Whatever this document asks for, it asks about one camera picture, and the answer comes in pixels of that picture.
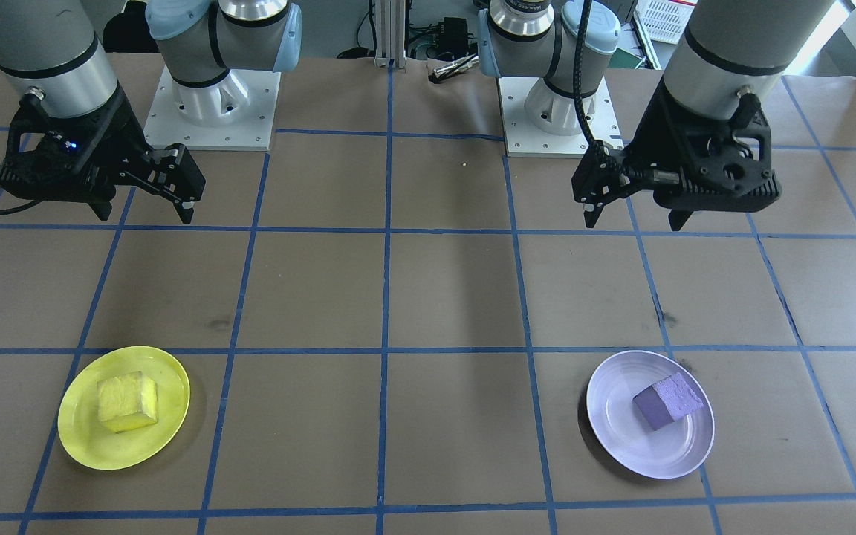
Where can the purple plate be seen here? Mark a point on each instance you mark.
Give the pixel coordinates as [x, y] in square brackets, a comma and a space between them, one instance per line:
[621, 438]

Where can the purple foam block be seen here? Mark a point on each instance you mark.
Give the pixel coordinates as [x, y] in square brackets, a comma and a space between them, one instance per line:
[669, 401]

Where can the silver metal connector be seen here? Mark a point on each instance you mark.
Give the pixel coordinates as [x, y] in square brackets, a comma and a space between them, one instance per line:
[454, 68]

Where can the white square base plate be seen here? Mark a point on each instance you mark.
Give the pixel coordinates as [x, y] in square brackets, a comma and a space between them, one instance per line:
[524, 145]
[250, 134]

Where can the small black device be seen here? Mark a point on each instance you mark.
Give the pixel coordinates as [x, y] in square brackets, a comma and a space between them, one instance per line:
[455, 33]

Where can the yellow foam block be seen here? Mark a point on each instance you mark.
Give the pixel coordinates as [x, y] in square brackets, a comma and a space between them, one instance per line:
[127, 401]

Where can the white plastic basket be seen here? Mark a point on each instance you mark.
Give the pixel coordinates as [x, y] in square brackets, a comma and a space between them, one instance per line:
[666, 18]

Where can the yellow plate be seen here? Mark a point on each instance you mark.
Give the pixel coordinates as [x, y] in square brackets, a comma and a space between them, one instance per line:
[86, 438]

